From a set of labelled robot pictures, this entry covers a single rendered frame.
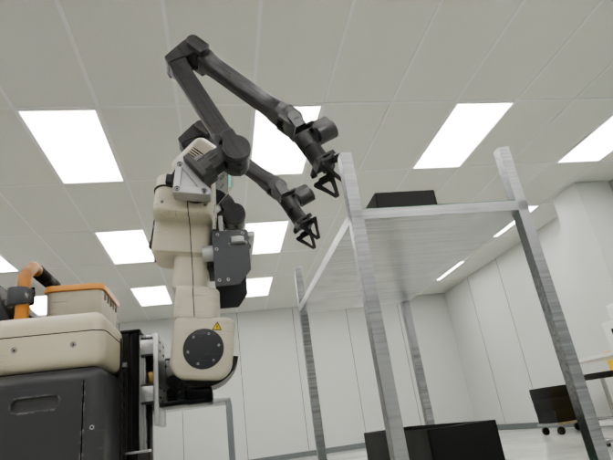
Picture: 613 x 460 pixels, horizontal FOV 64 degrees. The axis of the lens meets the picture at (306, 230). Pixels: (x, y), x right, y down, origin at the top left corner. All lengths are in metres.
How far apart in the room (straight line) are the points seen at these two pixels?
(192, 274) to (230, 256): 0.13
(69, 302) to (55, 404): 0.31
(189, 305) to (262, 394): 9.27
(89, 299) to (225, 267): 0.36
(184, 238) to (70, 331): 0.42
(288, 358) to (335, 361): 1.00
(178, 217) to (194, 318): 0.30
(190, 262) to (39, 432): 0.55
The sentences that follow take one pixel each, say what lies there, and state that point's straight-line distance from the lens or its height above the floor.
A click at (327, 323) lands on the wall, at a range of 10.99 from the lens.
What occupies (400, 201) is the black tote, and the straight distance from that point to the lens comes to 1.36.
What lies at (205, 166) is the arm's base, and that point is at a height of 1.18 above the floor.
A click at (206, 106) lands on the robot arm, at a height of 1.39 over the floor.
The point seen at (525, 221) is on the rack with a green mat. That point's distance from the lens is 1.30.
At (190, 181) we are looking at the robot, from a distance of 1.36.
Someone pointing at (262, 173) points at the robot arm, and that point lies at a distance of 1.86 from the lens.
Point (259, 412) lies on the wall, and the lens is 10.57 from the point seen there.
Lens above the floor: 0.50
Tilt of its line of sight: 22 degrees up
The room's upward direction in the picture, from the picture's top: 8 degrees counter-clockwise
